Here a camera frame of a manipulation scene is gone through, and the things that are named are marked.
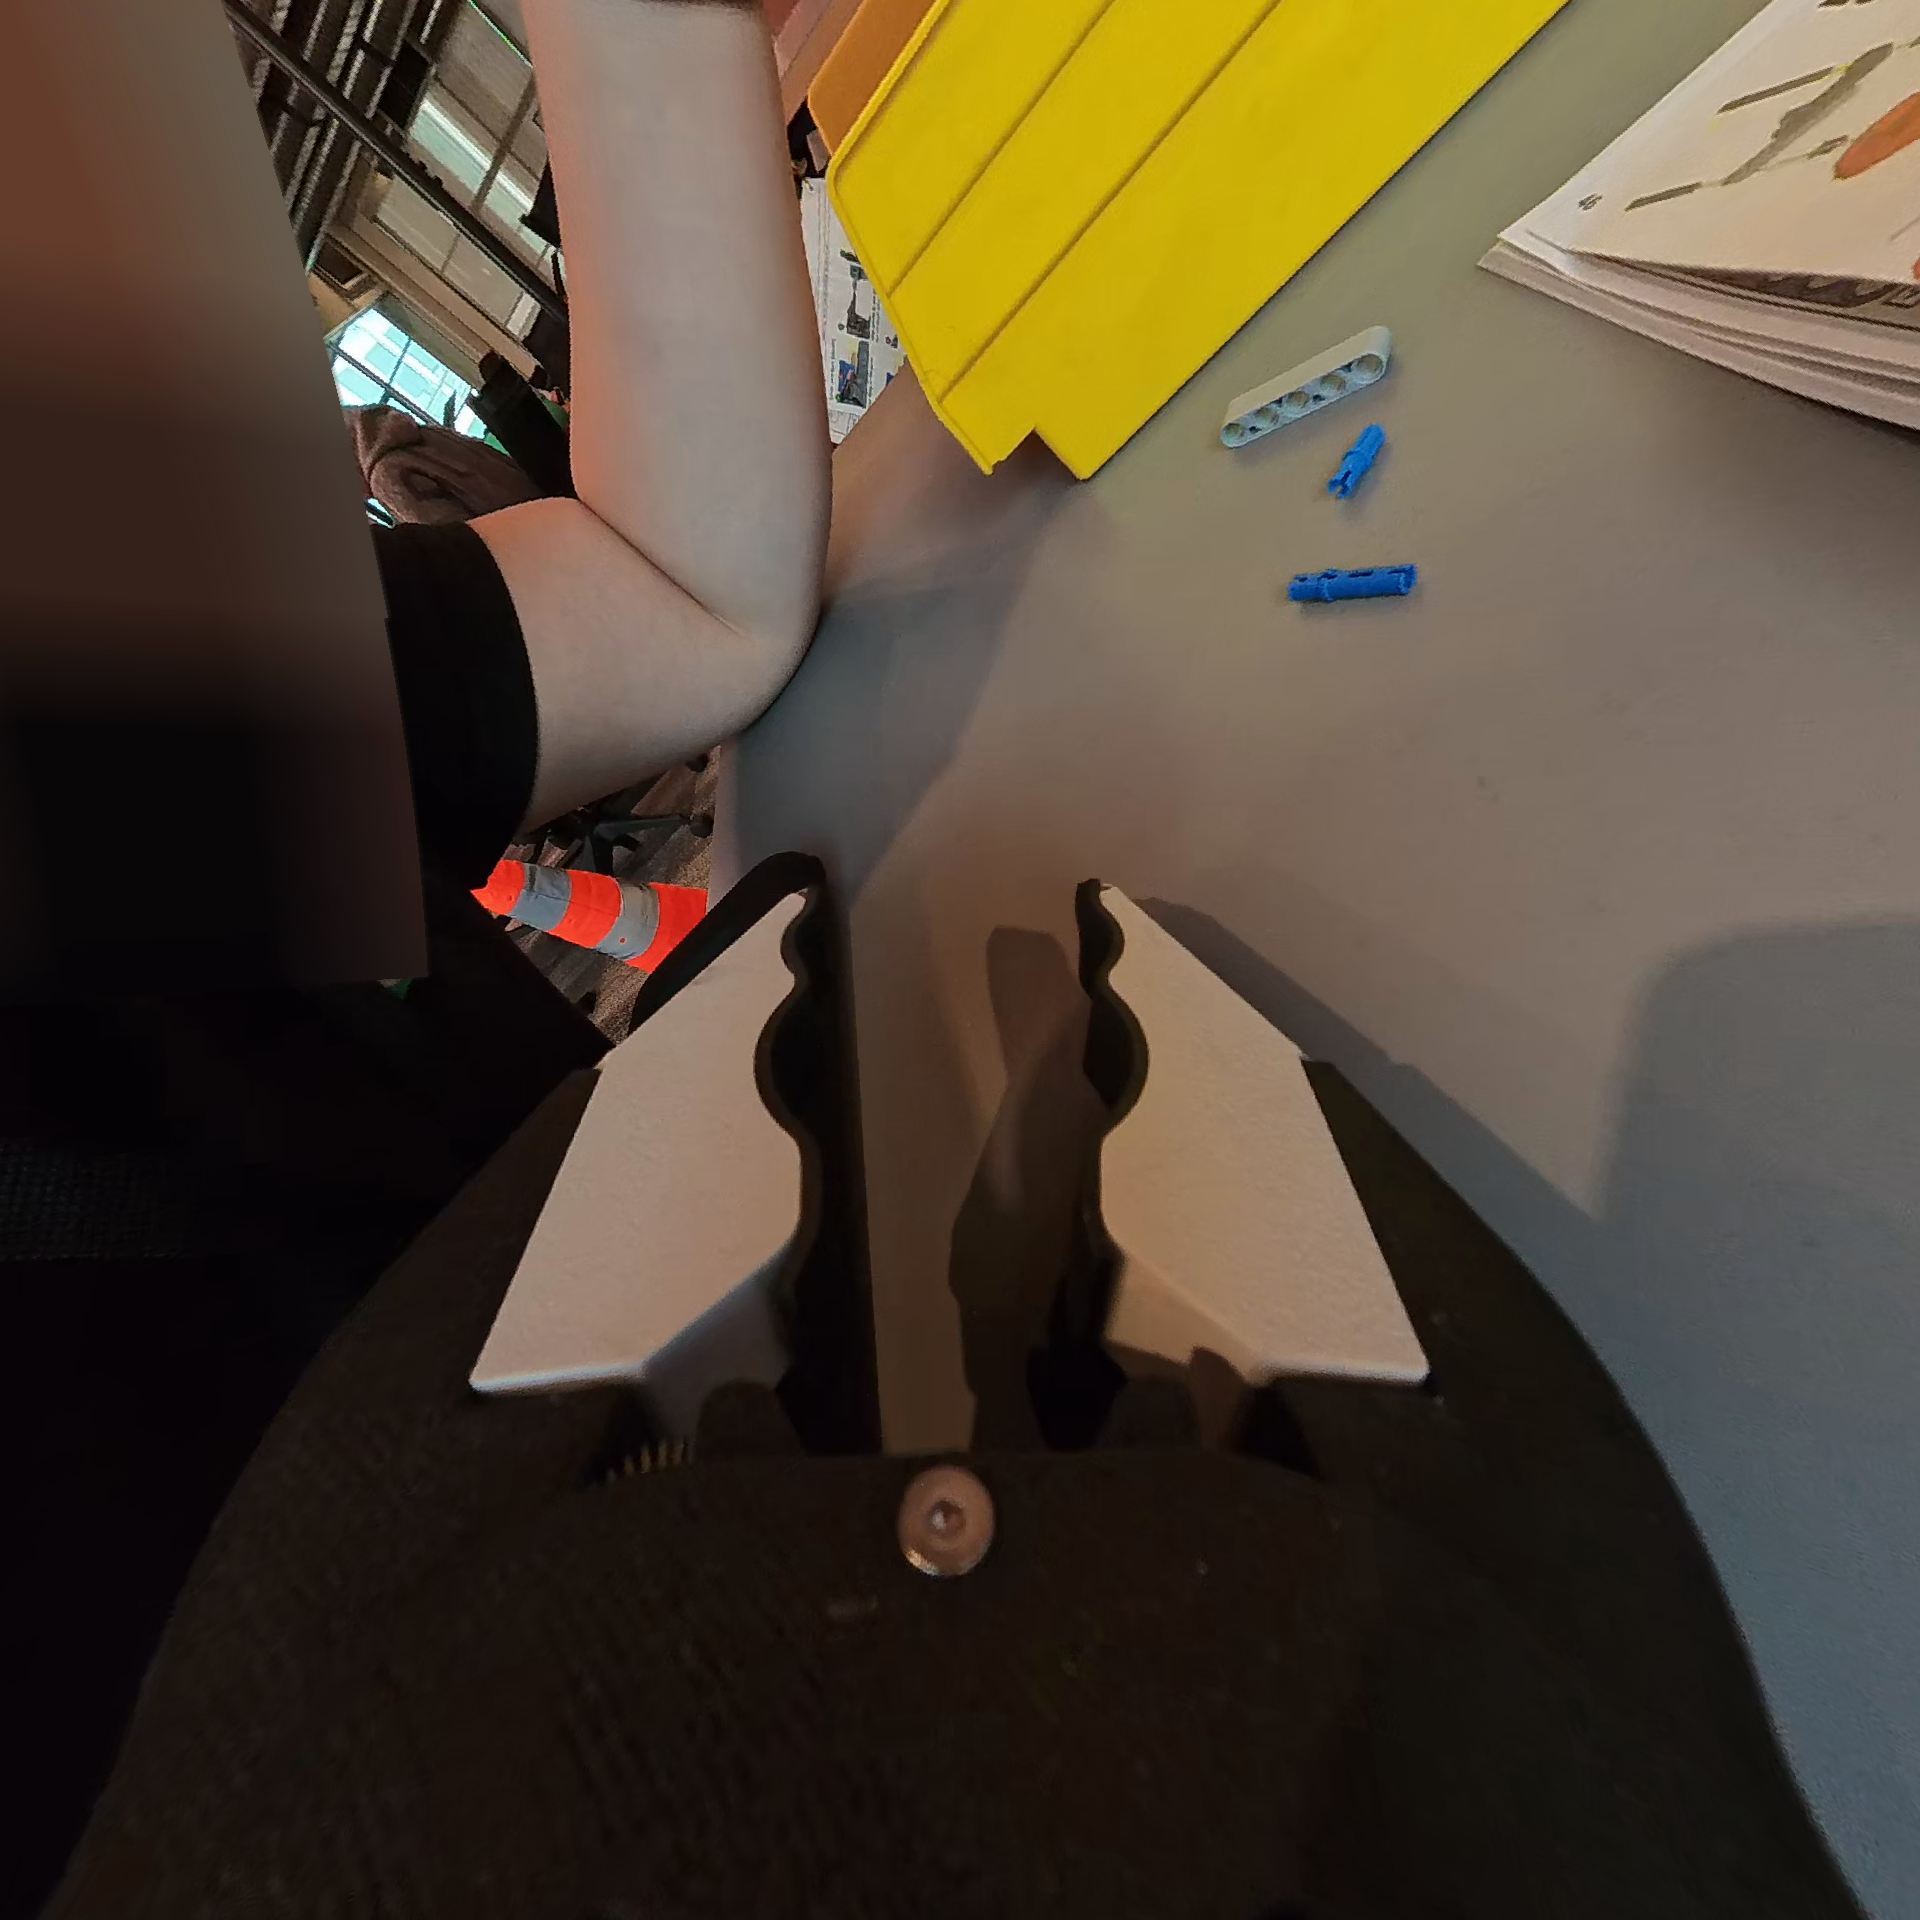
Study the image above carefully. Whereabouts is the grey desk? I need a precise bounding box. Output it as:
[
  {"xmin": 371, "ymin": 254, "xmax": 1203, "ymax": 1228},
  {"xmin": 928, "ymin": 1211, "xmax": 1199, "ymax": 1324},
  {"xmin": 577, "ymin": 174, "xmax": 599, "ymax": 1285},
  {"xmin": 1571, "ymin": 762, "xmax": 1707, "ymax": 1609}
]
[{"xmin": 704, "ymin": 0, "xmax": 1920, "ymax": 1920}]

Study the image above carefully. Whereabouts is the person's left forearm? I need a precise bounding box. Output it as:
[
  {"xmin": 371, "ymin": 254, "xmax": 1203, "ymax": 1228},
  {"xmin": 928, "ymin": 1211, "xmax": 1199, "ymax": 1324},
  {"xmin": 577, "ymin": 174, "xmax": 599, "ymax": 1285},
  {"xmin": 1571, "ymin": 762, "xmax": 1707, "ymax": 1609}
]
[{"xmin": 516, "ymin": 0, "xmax": 836, "ymax": 722}]

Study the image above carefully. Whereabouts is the instruction booklet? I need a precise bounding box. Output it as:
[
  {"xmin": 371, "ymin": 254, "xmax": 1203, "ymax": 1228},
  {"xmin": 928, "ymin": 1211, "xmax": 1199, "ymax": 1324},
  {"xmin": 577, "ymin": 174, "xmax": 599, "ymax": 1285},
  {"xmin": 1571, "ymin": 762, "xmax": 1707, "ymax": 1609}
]
[{"xmin": 1476, "ymin": 0, "xmax": 1920, "ymax": 434}]

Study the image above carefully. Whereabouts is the light grey five-hole beam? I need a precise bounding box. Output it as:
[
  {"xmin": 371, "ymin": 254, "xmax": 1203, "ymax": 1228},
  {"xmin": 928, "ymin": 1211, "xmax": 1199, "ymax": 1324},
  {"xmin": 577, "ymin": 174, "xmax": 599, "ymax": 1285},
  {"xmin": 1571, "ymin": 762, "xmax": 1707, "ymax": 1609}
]
[{"xmin": 1215, "ymin": 324, "xmax": 1393, "ymax": 453}]

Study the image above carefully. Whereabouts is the printed photo leaflet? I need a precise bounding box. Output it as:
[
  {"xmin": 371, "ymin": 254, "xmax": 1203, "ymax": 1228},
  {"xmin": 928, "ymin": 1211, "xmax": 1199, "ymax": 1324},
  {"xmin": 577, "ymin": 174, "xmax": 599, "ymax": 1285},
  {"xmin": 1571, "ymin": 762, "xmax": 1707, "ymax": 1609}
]
[{"xmin": 799, "ymin": 181, "xmax": 912, "ymax": 446}]

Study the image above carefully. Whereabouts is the yellow plastic bin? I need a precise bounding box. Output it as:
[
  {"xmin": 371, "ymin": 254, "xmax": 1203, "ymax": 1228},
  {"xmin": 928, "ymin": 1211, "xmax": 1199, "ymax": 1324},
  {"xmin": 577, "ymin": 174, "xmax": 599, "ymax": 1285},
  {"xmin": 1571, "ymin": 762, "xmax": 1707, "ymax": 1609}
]
[{"xmin": 808, "ymin": 0, "xmax": 1573, "ymax": 483}]

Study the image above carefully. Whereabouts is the black chair base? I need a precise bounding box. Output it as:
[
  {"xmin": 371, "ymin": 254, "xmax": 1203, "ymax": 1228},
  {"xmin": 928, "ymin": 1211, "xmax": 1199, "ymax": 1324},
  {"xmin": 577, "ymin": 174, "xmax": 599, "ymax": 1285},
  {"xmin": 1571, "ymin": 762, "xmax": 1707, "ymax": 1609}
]
[{"xmin": 537, "ymin": 803, "xmax": 715, "ymax": 876}]

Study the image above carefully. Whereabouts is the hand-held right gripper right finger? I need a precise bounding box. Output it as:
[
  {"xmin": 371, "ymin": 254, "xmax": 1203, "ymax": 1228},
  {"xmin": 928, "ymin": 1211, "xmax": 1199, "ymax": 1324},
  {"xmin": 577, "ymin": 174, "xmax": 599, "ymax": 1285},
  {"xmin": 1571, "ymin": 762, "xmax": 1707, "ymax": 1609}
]
[{"xmin": 1023, "ymin": 881, "xmax": 1433, "ymax": 1453}]

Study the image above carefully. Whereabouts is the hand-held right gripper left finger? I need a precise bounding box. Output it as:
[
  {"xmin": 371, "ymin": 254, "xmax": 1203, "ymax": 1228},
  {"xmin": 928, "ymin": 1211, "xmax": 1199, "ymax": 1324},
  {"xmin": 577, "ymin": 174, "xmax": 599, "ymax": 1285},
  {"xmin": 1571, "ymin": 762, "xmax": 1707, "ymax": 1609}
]
[{"xmin": 468, "ymin": 885, "xmax": 846, "ymax": 1453}]

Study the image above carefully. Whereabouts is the large window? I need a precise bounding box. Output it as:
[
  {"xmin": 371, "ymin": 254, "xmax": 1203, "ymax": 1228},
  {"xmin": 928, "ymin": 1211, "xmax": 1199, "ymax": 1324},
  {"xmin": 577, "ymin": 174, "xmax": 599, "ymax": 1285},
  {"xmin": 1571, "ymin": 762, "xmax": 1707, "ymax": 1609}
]
[{"xmin": 321, "ymin": 297, "xmax": 488, "ymax": 442}]

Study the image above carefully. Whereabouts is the brown table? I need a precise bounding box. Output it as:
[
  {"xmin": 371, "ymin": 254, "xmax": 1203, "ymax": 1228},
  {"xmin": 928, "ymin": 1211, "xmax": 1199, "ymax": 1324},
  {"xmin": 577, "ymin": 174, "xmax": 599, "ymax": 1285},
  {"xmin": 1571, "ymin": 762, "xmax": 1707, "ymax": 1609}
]
[{"xmin": 767, "ymin": 0, "xmax": 880, "ymax": 115}]

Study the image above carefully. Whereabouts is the person's black shirt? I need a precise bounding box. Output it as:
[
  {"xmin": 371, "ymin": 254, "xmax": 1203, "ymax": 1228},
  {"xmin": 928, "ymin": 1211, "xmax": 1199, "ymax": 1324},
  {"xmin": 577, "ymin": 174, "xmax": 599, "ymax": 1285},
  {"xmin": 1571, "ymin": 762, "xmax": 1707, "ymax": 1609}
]
[{"xmin": 0, "ymin": 525, "xmax": 607, "ymax": 1920}]

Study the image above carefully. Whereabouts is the orange traffic cone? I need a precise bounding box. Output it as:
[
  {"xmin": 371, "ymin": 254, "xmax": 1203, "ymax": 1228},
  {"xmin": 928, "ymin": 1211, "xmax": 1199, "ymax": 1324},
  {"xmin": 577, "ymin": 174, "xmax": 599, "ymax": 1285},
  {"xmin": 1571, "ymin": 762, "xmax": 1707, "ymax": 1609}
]
[{"xmin": 470, "ymin": 858, "xmax": 711, "ymax": 971}]

